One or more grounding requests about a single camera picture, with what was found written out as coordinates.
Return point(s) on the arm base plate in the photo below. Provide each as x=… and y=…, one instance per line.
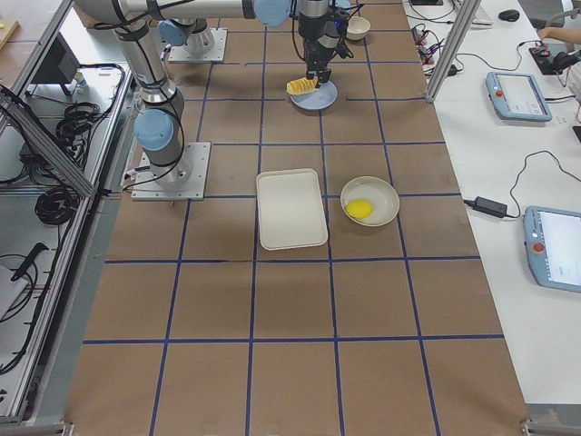
x=205, y=47
x=186, y=181

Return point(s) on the person forearm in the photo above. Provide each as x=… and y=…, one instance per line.
x=567, y=35

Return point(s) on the white plate under lemon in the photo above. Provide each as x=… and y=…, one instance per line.
x=381, y=194

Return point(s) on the blue plate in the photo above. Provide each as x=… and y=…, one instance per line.
x=321, y=99

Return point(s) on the black computer mouse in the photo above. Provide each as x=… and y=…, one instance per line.
x=509, y=15

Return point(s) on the yellow lemon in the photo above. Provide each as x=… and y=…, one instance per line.
x=359, y=209

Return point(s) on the aluminium frame post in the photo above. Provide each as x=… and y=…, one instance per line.
x=453, y=42

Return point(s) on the white rectangular tray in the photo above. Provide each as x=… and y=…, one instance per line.
x=291, y=213

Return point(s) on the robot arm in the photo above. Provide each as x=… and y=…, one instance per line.
x=158, y=129

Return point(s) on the orange striped bread loaf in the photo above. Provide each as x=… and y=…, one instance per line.
x=301, y=86

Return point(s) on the cream bowl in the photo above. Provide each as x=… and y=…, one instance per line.
x=358, y=28

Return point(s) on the blue teach pendant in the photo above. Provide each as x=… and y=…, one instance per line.
x=552, y=240
x=517, y=97

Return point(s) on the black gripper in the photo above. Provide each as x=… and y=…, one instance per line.
x=316, y=43

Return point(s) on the black power brick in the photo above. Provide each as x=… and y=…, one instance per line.
x=490, y=207

